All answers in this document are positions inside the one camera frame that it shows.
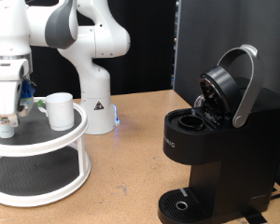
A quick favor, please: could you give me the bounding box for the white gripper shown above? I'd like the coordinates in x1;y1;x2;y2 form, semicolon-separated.
0;57;33;129

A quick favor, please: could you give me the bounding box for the white coffee pod orange rim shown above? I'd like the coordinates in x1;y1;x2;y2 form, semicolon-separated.
0;116;17;140

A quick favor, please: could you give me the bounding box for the white mug with green tape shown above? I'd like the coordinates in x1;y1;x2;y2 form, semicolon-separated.
36;91;76;132

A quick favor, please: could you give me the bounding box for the white two-tier turntable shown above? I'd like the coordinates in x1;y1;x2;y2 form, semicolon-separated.
0;96;92;208

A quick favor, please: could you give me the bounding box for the black Keurig coffee machine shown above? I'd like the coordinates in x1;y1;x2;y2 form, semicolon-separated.
157;44;280;224

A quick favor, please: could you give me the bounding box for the Keurig lid with silver handle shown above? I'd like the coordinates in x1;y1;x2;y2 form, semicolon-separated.
194;44;266;129

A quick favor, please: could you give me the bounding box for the black backdrop curtain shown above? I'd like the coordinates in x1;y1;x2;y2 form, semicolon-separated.
27;0;178;101

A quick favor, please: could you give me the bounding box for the dark grey partition panel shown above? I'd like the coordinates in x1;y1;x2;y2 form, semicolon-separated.
173;0;280;195

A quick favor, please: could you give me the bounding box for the black drip tray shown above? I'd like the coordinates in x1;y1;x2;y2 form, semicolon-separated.
157;187;211;224

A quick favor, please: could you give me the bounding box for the perforated metal upright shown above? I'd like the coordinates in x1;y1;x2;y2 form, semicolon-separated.
171;0;182;90

